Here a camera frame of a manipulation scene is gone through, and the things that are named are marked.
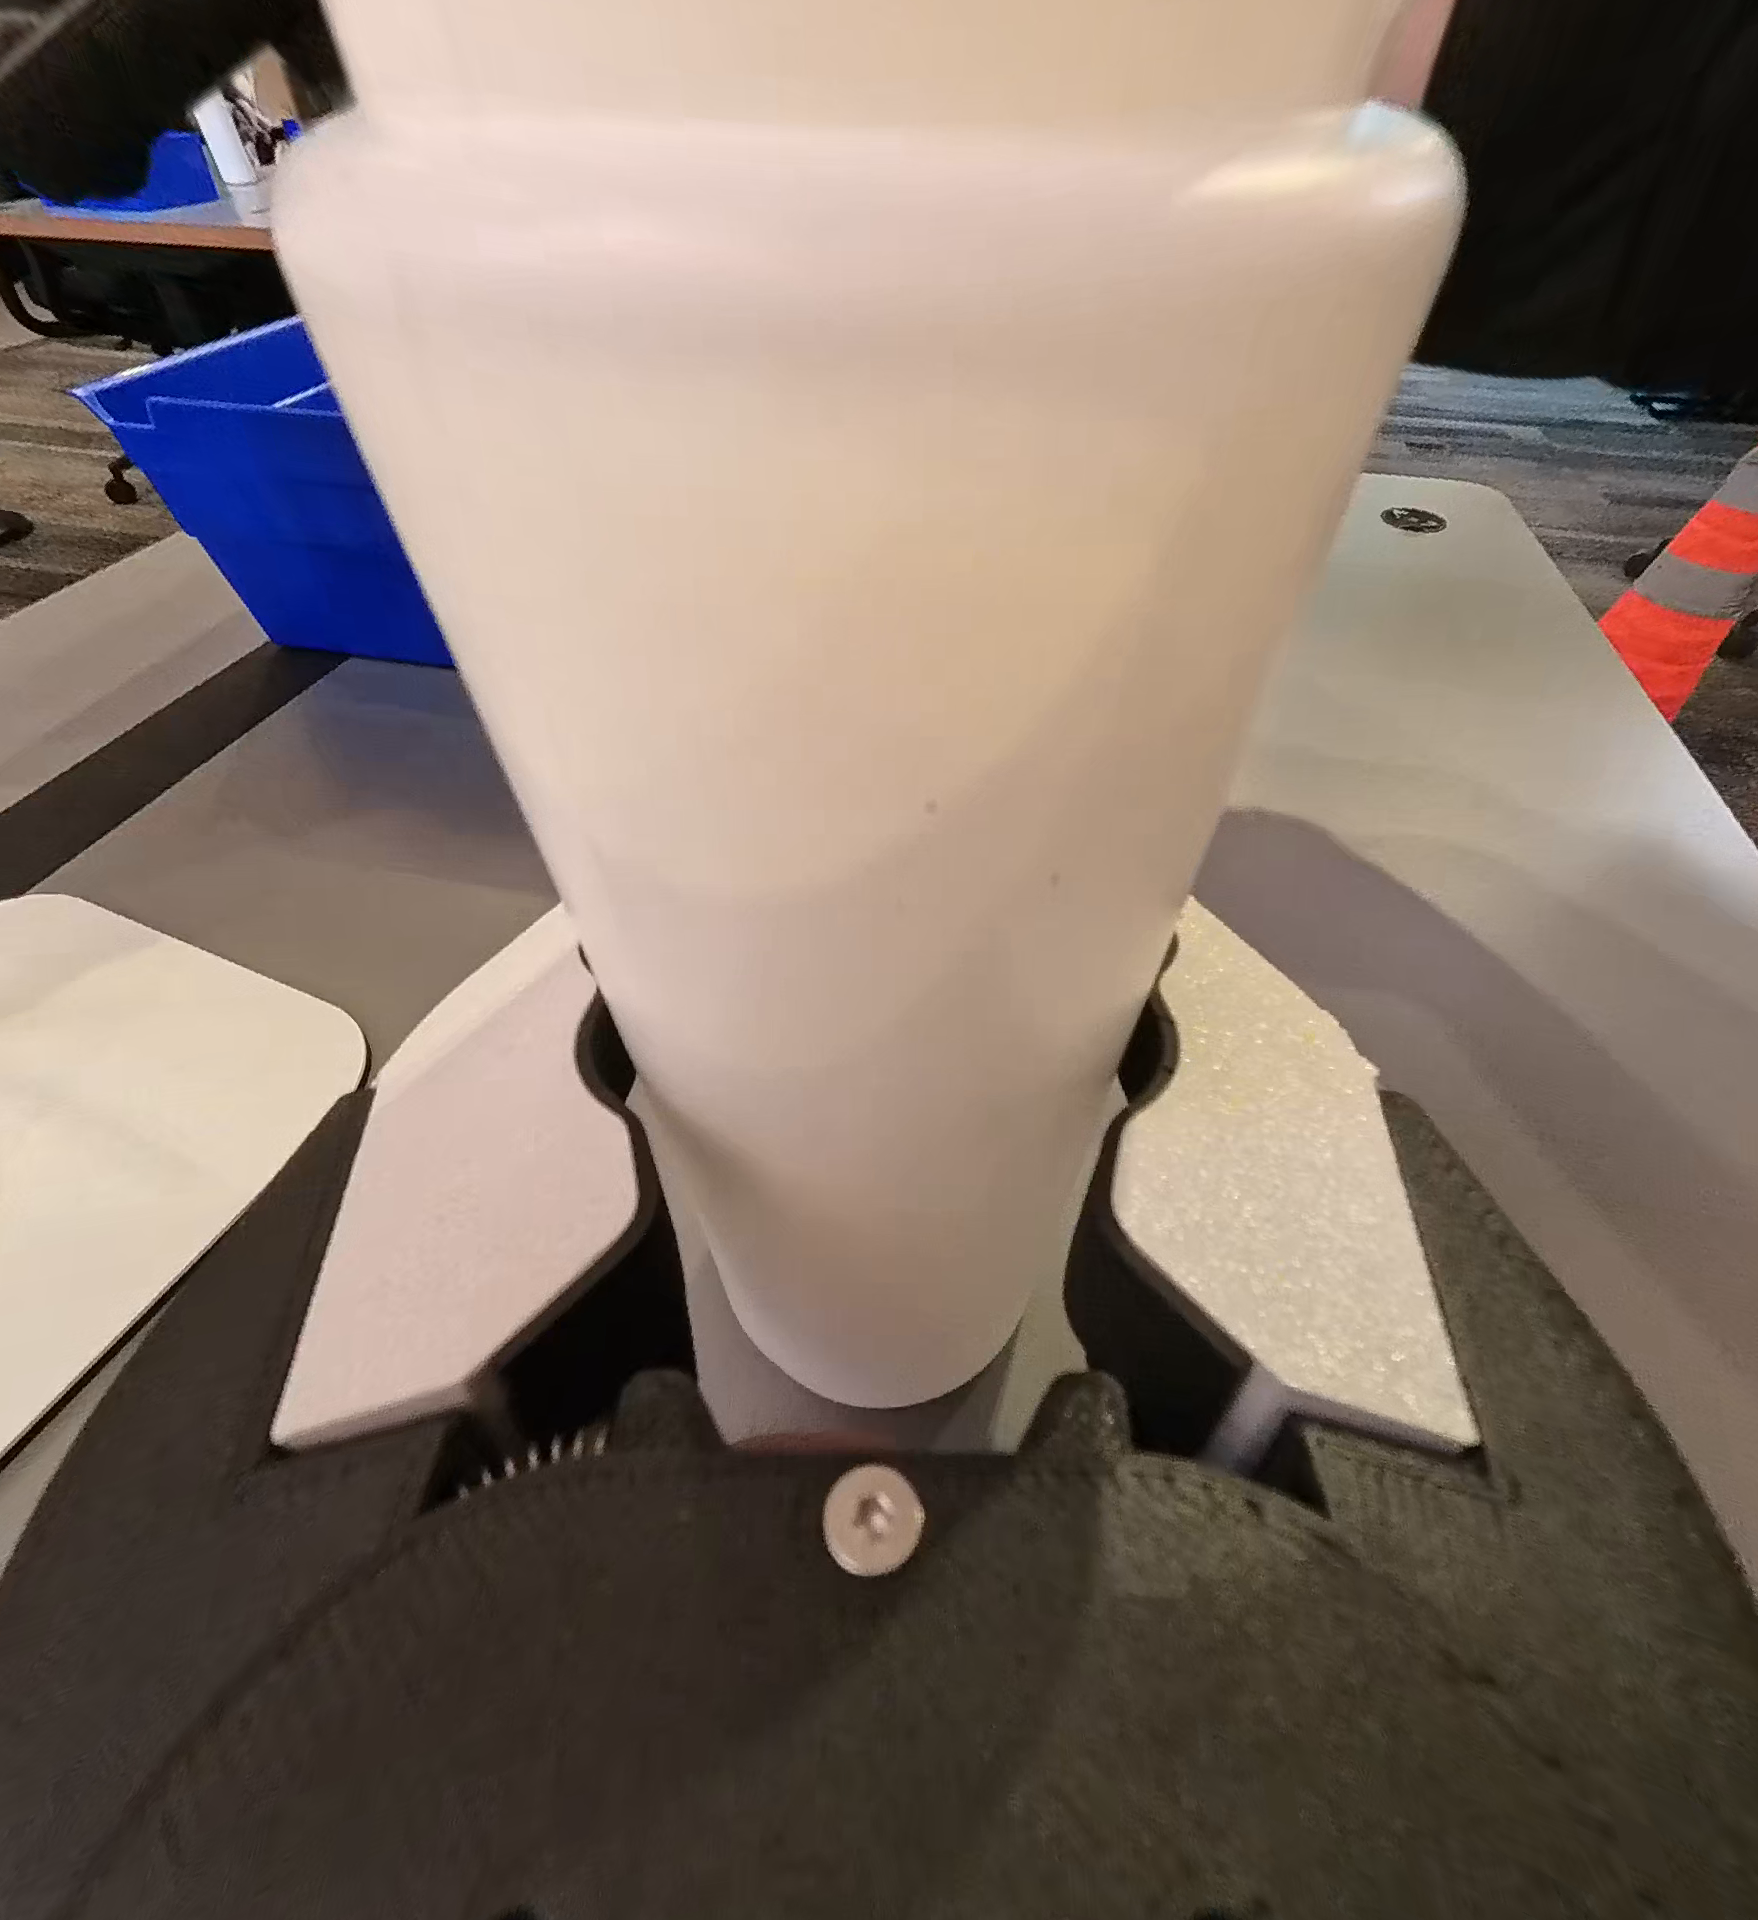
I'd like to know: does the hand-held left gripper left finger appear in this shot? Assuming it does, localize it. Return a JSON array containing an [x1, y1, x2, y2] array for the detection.
[[270, 954, 672, 1459]]

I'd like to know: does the orange traffic cone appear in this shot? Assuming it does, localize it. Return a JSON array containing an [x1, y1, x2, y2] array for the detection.
[[1596, 376, 1758, 722]]

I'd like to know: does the white bottle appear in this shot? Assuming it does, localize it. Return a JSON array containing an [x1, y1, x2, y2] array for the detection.
[[270, 0, 1473, 1413]]

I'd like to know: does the black office chair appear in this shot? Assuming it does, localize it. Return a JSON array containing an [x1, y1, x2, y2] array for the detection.
[[0, 0, 343, 348]]

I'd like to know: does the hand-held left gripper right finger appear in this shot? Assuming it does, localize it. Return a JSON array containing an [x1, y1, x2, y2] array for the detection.
[[1072, 894, 1485, 1467]]

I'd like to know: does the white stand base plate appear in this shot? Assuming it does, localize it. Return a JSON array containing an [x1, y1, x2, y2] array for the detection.
[[0, 894, 372, 1545]]

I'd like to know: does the wooden top desk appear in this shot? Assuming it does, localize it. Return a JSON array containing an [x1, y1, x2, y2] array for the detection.
[[0, 197, 282, 254]]

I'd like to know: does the person's right forearm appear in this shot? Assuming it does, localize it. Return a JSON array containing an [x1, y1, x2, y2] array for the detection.
[[1384, 0, 1758, 417]]

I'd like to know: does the small blue plastic bin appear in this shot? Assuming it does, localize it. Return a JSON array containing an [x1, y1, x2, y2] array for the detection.
[[34, 127, 228, 216]]

